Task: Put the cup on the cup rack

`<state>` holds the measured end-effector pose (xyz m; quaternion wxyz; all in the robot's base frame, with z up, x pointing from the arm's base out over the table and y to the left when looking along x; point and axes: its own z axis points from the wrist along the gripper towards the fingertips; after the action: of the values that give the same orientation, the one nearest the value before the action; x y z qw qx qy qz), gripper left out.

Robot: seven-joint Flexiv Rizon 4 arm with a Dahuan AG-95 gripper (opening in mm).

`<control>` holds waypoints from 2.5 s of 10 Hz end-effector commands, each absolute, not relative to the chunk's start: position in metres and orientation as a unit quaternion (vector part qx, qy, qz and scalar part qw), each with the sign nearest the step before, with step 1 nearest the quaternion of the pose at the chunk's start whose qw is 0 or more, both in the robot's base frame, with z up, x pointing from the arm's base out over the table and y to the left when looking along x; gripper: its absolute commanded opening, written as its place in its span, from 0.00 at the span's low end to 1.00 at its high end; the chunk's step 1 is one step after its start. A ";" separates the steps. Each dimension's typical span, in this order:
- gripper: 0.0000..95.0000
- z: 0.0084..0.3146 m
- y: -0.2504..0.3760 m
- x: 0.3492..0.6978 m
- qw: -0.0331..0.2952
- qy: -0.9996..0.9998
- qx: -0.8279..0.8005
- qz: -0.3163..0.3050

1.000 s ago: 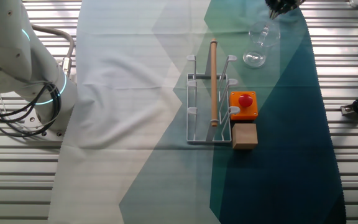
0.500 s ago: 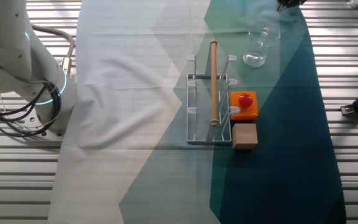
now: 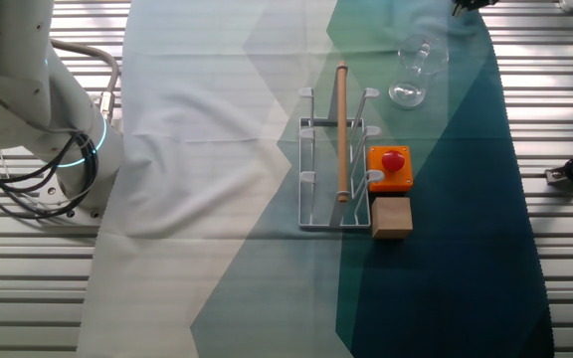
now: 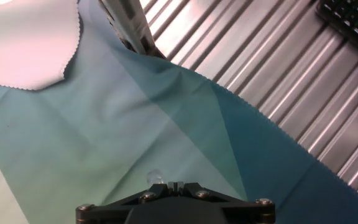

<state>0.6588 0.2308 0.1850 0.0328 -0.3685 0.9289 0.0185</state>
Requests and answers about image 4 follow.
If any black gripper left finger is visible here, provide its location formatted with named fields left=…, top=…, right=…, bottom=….
left=75, top=182, right=176, bottom=224

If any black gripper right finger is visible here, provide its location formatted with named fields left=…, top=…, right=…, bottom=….
left=176, top=182, right=276, bottom=224

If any clear glass cup with handle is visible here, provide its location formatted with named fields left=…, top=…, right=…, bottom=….
left=146, top=169, right=165, bottom=187

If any blue green white tablecloth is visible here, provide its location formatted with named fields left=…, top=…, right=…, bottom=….
left=0, top=0, right=358, bottom=224

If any black computer keyboard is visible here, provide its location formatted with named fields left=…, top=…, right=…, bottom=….
left=315, top=0, right=358, bottom=62

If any silver ribbed depth camera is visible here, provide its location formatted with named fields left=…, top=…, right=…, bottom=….
left=97, top=0, right=167, bottom=60

